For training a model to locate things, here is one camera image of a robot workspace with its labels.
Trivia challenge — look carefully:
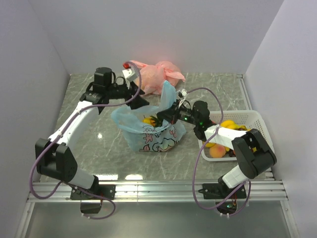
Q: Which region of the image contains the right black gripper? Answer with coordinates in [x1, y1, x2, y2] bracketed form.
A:
[158, 99, 200, 126]

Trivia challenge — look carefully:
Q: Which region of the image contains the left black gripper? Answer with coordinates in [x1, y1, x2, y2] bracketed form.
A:
[106, 78, 150, 110]

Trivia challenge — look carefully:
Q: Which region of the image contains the fake pineapple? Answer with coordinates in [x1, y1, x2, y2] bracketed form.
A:
[149, 116, 163, 127]

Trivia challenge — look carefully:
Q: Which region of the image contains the blue plastic bag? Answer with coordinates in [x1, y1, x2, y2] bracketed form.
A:
[111, 81, 186, 152]

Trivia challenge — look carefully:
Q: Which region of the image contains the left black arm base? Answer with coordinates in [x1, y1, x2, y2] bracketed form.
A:
[70, 184, 116, 220]

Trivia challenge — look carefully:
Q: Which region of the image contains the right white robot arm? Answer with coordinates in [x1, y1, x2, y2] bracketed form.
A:
[157, 100, 277, 198]

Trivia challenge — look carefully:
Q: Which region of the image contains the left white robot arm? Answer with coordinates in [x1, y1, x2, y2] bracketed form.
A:
[31, 61, 149, 199]

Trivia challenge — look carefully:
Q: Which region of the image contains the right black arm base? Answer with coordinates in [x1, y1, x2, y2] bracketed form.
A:
[198, 183, 248, 215]

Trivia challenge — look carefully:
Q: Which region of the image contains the pink tied plastic bag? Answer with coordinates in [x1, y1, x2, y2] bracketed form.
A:
[132, 60, 186, 95]

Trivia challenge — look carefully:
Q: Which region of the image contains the yellow fake orange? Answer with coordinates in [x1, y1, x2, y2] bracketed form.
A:
[205, 142, 215, 148]

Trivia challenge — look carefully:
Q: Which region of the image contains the fake peach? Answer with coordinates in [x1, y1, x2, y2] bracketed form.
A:
[209, 144, 226, 158]

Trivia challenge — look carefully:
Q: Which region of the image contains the white plastic basket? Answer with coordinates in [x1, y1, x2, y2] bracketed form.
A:
[201, 110, 274, 162]

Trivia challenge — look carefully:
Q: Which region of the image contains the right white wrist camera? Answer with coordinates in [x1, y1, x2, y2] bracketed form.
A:
[176, 89, 188, 107]

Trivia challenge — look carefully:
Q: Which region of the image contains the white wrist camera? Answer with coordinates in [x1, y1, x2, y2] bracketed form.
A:
[122, 68, 138, 85]
[176, 89, 188, 107]

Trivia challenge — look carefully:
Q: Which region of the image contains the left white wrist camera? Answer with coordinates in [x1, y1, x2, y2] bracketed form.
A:
[122, 68, 138, 85]

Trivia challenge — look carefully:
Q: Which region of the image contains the aluminium rail frame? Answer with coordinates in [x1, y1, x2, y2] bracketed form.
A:
[14, 73, 300, 238]

